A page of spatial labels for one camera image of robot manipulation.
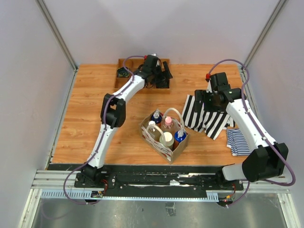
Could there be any black white striped cloth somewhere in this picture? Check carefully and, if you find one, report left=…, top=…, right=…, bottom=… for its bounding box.
left=182, top=95, right=236, bottom=140

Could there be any wooden compartment tray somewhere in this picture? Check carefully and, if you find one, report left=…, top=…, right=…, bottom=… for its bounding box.
left=114, top=58, right=170, bottom=94

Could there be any pink cap bottle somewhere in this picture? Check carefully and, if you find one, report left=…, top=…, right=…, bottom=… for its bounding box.
left=161, top=116, right=173, bottom=131

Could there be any watermelon print canvas bag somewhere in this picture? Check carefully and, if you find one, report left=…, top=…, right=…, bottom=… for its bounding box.
left=139, top=108, right=190, bottom=164

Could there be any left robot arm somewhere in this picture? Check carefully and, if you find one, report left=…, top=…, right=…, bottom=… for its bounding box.
left=75, top=54, right=173, bottom=188

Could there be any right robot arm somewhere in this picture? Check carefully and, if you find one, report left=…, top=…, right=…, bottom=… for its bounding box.
left=194, top=72, right=288, bottom=182

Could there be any dark rolled sock green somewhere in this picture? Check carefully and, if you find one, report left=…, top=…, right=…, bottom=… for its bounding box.
left=116, top=67, right=130, bottom=78

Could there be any blue spray bottle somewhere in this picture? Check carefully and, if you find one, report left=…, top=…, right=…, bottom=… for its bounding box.
left=173, top=129, right=186, bottom=148

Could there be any blue white striped cloth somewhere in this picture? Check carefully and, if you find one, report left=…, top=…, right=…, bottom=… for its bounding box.
left=226, top=129, right=251, bottom=156

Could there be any large cream lid bottle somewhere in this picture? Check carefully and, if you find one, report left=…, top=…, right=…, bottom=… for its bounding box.
left=159, top=132, right=174, bottom=150

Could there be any white cap clear bottle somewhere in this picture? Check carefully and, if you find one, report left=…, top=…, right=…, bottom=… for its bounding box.
left=147, top=121, right=161, bottom=142

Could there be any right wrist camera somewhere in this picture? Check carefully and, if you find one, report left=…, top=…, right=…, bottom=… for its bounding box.
left=206, top=80, right=212, bottom=93

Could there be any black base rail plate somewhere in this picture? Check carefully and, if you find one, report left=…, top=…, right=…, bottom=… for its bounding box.
left=74, top=165, right=244, bottom=198

